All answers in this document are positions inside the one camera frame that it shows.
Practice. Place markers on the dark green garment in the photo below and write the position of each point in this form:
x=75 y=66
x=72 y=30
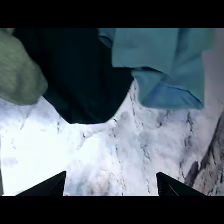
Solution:
x=85 y=80

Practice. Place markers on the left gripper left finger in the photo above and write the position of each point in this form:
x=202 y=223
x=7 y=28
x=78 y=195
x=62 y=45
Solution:
x=53 y=186

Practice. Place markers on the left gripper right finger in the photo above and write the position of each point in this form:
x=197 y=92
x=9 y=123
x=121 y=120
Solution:
x=168 y=187

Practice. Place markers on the grey-green garment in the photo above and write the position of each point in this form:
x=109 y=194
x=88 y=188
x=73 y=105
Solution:
x=20 y=71

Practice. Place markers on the light blue shirt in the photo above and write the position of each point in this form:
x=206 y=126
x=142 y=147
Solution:
x=166 y=63

